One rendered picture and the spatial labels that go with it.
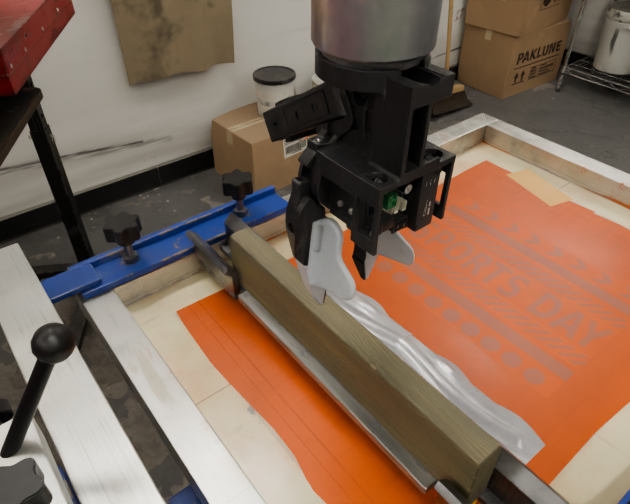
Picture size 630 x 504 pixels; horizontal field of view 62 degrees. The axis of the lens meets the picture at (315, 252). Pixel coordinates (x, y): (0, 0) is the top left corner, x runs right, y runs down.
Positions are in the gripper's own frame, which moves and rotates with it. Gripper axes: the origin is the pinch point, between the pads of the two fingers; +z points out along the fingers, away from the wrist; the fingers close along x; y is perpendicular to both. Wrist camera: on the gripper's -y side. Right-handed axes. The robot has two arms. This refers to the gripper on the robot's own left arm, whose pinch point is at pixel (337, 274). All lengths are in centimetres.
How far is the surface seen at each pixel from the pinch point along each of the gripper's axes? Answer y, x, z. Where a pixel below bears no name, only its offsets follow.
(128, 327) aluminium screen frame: -18.3, -14.2, 13.1
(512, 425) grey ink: 15.0, 10.9, 15.7
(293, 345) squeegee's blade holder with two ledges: -4.4, -1.7, 12.4
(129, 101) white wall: -199, 53, 68
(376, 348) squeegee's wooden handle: 5.0, 0.6, 5.8
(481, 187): -15, 45, 16
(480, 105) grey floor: -158, 262, 112
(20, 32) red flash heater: -96, -1, 3
